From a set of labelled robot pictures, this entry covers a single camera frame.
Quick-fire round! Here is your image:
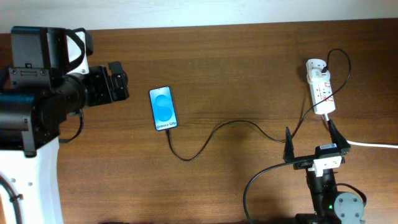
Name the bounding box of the white power strip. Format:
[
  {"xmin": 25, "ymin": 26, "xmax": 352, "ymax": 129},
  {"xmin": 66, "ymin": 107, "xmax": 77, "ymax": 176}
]
[{"xmin": 306, "ymin": 58, "xmax": 336, "ymax": 115}]

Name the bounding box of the blue smartphone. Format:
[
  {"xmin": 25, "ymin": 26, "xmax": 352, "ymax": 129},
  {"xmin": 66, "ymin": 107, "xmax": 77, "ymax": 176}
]
[{"xmin": 149, "ymin": 86, "xmax": 178, "ymax": 131}]

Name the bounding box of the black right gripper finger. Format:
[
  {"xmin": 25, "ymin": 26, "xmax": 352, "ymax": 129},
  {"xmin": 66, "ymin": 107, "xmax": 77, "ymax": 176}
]
[
  {"xmin": 327, "ymin": 119, "xmax": 351, "ymax": 154},
  {"xmin": 283, "ymin": 127, "xmax": 295, "ymax": 162}
]

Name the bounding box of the white USB charger adapter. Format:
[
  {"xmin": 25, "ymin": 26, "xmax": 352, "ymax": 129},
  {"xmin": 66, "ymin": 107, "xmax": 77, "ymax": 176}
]
[{"xmin": 307, "ymin": 68, "xmax": 330, "ymax": 85}]

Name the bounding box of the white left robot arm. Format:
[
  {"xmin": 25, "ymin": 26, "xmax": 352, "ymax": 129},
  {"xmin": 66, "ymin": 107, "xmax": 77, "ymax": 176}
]
[{"xmin": 1, "ymin": 26, "xmax": 129, "ymax": 223}]

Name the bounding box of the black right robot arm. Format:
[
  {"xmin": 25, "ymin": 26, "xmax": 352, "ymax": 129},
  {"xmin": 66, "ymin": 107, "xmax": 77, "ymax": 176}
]
[{"xmin": 283, "ymin": 120, "xmax": 367, "ymax": 224}]

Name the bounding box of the black charging cable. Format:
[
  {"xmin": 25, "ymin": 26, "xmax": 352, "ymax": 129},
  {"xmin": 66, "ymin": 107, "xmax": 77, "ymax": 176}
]
[{"xmin": 165, "ymin": 48, "xmax": 353, "ymax": 162}]

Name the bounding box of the white power strip cord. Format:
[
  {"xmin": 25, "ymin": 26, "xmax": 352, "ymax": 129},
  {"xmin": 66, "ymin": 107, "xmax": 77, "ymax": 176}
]
[{"xmin": 323, "ymin": 112, "xmax": 398, "ymax": 149}]

